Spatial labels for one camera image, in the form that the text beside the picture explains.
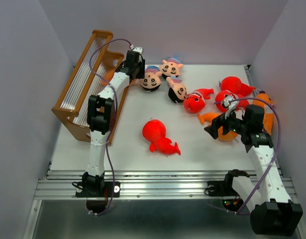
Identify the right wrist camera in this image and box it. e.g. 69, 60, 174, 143
221, 96, 238, 119

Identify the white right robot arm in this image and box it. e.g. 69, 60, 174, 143
204, 105, 303, 237

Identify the wooden toy shelf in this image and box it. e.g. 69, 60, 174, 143
52, 30, 124, 142

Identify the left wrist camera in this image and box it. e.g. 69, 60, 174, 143
130, 45, 143, 54

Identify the cartoon boy doll upper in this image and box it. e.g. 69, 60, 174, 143
159, 57, 183, 79

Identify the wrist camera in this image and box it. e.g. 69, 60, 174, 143
221, 96, 238, 119
130, 45, 143, 54

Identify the aluminium frame rail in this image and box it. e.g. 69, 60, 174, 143
34, 170, 299, 201

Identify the orange shark plush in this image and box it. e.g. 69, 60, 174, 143
100, 74, 113, 87
197, 112, 240, 142
252, 91, 274, 135

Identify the red shark plush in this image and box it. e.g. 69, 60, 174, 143
219, 76, 256, 96
142, 119, 181, 155
183, 88, 214, 114
214, 90, 250, 113

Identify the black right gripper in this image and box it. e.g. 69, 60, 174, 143
203, 106, 248, 139

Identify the cartoon boy doll lower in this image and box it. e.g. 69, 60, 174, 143
166, 75, 187, 104

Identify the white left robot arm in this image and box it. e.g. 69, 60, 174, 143
82, 47, 145, 196

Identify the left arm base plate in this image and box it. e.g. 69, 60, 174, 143
72, 181, 121, 198

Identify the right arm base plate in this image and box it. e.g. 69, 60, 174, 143
204, 181, 236, 197

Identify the red shark plush back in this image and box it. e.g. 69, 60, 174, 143
219, 76, 256, 96

